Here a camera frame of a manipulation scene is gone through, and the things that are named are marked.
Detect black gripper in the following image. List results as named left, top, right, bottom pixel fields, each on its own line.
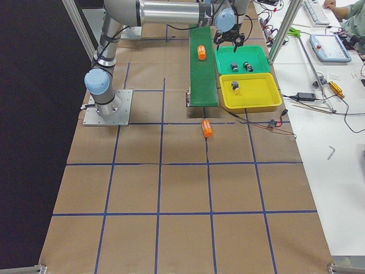
left=213, top=30, right=245, bottom=53

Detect green push button switch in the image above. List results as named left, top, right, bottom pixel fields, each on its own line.
left=230, top=62, right=239, bottom=73

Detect orange cylinder with white print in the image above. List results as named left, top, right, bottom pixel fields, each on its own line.
left=201, top=119, right=213, bottom=138

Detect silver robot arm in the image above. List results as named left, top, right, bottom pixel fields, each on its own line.
left=84, top=1, right=249, bottom=118

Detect green plastic tray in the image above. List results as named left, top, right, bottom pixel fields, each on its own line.
left=214, top=45, right=270, bottom=75

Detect green conveyor belt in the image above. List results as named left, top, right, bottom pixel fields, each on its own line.
left=188, top=27, right=218, bottom=107

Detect yellow plastic tray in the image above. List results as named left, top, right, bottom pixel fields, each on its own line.
left=219, top=73, right=282, bottom=113

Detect black power adapter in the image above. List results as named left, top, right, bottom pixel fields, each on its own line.
left=297, top=92, right=317, bottom=102

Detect white keyboard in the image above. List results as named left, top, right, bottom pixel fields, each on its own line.
left=302, top=0, right=330, bottom=27

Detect teach pendant tablet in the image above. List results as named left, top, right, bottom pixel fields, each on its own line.
left=309, top=34, right=352, bottom=63

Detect gold resistor block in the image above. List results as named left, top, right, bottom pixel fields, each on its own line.
left=328, top=82, right=344, bottom=98

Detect person in green shirt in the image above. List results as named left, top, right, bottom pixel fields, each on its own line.
left=323, top=1, right=364, bottom=57

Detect metal hex key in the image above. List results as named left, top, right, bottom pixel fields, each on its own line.
left=327, top=146, right=336, bottom=160

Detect green handled reacher tool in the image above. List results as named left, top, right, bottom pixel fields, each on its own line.
left=287, top=27, right=337, bottom=114

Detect aluminium frame post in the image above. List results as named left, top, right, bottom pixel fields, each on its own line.
left=268, top=0, right=302, bottom=65

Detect red and black wires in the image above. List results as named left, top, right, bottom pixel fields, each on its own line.
left=228, top=108, right=297, bottom=140

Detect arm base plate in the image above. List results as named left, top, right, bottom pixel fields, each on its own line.
left=83, top=90, right=133, bottom=126
left=120, top=26, right=143, bottom=40

